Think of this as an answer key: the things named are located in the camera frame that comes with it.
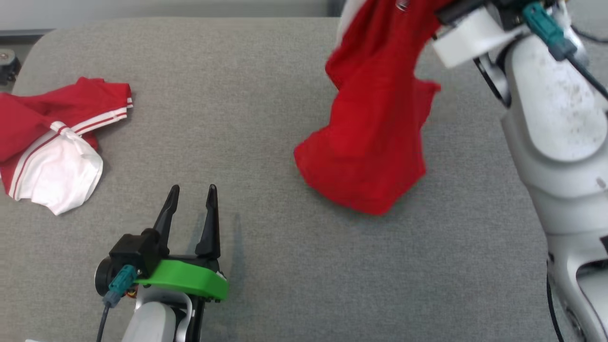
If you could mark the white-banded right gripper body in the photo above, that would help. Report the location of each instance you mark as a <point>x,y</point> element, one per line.
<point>470,38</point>

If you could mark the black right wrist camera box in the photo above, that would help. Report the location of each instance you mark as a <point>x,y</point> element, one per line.
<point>508,12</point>

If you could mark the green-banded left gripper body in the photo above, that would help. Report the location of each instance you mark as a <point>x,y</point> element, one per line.
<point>190,280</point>

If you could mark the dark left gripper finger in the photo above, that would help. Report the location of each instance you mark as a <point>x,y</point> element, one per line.
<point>167,213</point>
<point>210,228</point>

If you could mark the red white number 23 jersey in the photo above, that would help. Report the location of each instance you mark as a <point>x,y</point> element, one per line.
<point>57,166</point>

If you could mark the red shorts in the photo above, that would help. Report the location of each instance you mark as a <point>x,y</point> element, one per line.
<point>370,142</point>

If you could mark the black round caster object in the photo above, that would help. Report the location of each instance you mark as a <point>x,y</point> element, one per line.
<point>7,66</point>

